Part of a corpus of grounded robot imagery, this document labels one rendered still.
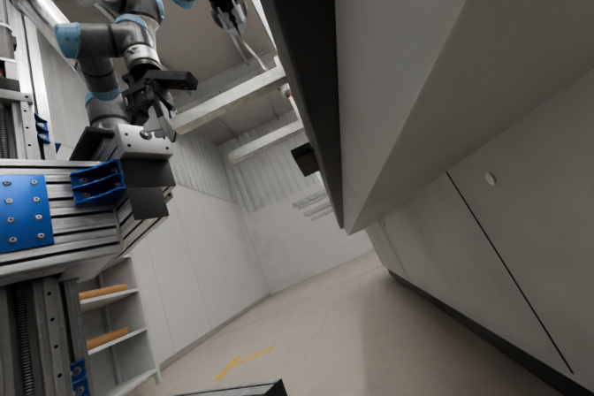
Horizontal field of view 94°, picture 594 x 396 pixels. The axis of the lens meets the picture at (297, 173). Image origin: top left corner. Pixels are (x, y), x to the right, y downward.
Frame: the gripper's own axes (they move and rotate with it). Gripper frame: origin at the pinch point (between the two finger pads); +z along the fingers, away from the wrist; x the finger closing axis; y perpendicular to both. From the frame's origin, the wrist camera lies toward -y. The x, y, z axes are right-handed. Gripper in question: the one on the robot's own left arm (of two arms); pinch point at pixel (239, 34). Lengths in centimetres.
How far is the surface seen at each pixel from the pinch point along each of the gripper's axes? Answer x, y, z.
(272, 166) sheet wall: -114, -756, -279
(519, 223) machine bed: 28, 2, 63
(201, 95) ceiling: -160, -457, -389
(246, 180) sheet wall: -210, -754, -273
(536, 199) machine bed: 28, 9, 60
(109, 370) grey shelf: -255, -212, 65
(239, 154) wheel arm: -16.1, -21.9, 18.1
